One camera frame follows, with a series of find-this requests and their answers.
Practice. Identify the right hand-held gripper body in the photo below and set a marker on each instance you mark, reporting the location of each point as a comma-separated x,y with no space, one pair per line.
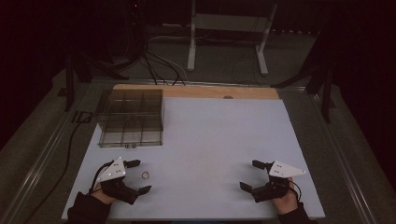
281,170

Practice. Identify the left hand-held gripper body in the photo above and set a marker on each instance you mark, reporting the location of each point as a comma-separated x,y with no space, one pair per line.
112,171

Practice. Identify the clear compartment storage box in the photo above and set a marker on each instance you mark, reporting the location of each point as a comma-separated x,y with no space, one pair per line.
129,118

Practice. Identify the person's left hand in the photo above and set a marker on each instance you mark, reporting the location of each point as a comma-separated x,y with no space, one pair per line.
102,194

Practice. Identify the person's right hand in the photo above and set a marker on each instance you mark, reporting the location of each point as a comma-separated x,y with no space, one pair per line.
285,202

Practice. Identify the white table mat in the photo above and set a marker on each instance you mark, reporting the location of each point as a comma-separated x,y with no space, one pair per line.
205,146

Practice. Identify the black tripod stand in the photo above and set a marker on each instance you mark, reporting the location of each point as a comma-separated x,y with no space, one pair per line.
69,81
325,87

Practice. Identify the white metal stand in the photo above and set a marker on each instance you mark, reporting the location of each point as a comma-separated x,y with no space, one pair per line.
193,37

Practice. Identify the aluminium frame rail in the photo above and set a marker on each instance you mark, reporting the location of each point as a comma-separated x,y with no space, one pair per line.
345,161
37,168

